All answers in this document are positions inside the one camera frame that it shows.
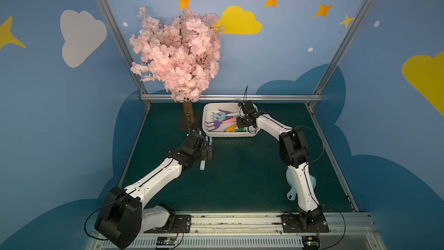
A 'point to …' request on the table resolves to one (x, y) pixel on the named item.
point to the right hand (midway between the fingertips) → (242, 119)
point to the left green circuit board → (166, 241)
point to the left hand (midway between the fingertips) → (203, 147)
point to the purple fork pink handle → (228, 112)
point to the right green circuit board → (313, 243)
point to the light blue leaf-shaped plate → (291, 194)
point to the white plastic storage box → (207, 116)
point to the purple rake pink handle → (215, 124)
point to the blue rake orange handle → (230, 128)
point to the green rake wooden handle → (241, 129)
